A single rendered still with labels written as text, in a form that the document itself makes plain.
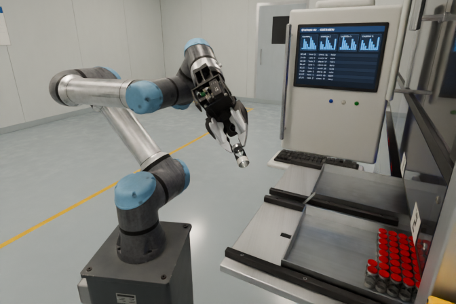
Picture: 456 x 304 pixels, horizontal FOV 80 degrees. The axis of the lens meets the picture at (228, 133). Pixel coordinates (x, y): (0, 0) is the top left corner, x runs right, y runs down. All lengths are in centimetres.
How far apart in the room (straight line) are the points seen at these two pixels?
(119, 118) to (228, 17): 595
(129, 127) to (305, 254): 65
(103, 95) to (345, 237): 76
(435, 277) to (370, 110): 102
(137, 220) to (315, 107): 106
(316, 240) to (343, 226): 11
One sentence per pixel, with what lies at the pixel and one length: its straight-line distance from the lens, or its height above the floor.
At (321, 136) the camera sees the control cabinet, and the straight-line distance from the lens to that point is 156.
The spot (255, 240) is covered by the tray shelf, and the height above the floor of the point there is 88.
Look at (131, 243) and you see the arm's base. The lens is 89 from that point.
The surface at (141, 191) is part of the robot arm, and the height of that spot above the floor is 101.
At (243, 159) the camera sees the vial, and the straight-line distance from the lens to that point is 51.
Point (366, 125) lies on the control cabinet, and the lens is 152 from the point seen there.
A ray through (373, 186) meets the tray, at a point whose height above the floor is 88.
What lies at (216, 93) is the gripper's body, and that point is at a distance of 56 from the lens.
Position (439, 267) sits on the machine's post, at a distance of 58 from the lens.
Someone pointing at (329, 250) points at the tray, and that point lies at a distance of 83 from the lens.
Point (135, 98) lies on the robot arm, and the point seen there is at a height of 128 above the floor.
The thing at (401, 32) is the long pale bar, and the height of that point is 143.
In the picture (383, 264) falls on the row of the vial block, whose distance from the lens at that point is 76.
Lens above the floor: 140
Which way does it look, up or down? 19 degrees down
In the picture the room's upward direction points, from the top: straight up
